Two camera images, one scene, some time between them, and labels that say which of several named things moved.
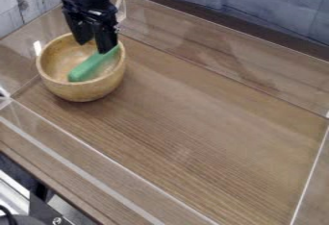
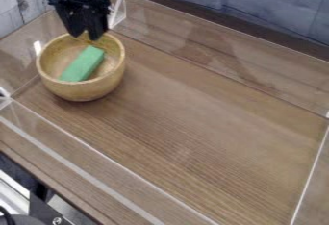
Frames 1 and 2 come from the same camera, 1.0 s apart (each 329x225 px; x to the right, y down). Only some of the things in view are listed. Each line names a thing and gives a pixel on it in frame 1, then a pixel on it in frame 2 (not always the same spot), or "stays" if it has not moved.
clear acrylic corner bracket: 121,12 stays
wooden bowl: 59,54 stays
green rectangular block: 95,65 → 82,64
